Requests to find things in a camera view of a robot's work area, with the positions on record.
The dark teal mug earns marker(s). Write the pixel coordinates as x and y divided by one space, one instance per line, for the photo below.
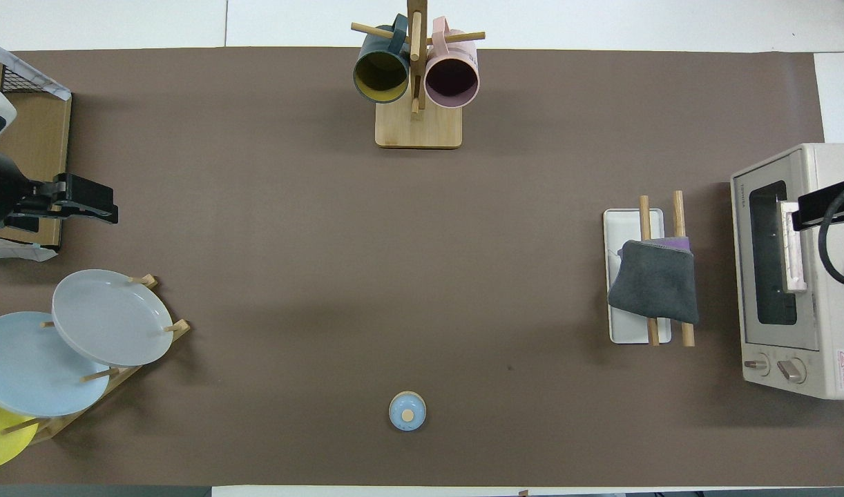
381 72

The wooden plate rack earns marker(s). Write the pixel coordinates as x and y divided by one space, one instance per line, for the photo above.
63 421

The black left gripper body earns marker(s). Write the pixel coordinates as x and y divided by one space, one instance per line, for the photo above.
1 190

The grey plate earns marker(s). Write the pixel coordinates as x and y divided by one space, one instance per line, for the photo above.
111 317

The white towel rack wooden bars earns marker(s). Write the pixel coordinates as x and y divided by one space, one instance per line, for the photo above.
626 335

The beige toaster oven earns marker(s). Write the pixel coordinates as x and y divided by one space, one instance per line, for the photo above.
829 310

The wooden mug tree stand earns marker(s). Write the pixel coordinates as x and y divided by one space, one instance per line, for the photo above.
418 128

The pink mug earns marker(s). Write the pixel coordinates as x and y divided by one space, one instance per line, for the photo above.
452 78

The purple towel with grey back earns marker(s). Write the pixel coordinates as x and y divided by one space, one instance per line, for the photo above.
660 283

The brown table mat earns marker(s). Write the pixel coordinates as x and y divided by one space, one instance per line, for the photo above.
429 276

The light blue plate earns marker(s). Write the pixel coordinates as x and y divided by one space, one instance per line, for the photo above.
28 366

